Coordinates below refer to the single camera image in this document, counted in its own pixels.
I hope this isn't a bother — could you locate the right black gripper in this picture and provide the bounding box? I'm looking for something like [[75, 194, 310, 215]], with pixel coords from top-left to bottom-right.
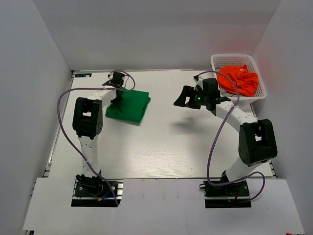
[[174, 86, 209, 110]]

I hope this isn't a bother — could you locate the green t-shirt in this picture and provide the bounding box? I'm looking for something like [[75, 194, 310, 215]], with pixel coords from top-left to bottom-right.
[[105, 90, 151, 124]]

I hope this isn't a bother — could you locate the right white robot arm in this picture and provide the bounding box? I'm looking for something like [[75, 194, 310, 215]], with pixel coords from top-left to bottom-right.
[[174, 78, 278, 195]]

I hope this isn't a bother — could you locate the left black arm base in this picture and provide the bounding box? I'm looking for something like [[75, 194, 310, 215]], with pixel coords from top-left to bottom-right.
[[71, 175, 123, 208]]

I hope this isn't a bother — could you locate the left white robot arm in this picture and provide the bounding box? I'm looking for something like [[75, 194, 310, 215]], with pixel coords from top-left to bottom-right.
[[72, 77, 124, 177]]

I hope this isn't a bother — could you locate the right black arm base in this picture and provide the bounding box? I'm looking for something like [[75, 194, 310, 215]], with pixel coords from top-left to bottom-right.
[[199, 181, 251, 209]]

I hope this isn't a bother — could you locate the blue label sticker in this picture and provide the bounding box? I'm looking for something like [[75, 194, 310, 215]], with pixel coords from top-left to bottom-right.
[[75, 73, 92, 78]]

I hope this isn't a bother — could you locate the white plastic basket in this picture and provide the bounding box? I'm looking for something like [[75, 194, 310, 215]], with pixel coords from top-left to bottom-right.
[[211, 54, 267, 105]]

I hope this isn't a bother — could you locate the orange t-shirt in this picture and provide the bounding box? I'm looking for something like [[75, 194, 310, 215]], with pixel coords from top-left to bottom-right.
[[217, 65, 260, 97]]

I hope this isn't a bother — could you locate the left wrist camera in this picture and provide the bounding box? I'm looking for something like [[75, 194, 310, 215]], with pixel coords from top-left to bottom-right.
[[108, 71, 128, 86]]

